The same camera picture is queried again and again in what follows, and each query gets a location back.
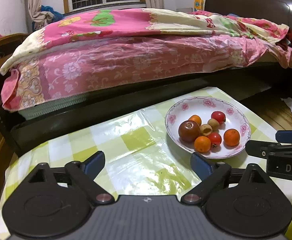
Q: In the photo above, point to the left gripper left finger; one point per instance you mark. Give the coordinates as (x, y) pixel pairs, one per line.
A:
(82, 175)

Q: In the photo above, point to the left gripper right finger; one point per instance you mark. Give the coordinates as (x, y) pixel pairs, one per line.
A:
(214, 177)

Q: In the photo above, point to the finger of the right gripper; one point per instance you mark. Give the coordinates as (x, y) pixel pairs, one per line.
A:
(262, 149)
(284, 136)

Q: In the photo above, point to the orange round fruit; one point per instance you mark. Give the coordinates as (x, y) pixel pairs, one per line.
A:
(202, 144)

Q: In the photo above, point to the red cherry tomato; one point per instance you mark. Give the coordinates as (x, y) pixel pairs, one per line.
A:
(215, 139)
(219, 116)

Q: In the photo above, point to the small orange tangerine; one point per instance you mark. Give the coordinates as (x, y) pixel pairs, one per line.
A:
(196, 119)
(231, 137)

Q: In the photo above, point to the brown longan fruit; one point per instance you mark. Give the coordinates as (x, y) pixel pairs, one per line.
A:
(205, 130)
(214, 124)

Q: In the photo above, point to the large dark red tomato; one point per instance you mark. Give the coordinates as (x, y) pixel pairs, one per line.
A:
(188, 131)

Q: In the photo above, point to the white floral porcelain plate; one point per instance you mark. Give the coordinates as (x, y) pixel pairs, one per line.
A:
(204, 107)

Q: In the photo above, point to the green checkered tablecloth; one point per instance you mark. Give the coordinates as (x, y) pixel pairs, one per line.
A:
(140, 157)

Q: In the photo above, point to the pink floral quilt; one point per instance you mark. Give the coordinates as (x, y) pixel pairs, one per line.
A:
(108, 48)

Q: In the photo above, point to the dark wooden headboard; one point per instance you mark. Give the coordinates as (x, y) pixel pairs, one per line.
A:
(277, 11)

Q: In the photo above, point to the yellow box on headboard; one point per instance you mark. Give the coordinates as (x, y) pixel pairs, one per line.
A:
(198, 5)

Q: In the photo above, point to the beige curtain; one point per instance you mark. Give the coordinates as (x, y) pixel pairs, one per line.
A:
(38, 18)

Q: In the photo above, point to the dark wooden bed frame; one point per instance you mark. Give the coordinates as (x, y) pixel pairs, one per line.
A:
(24, 133)

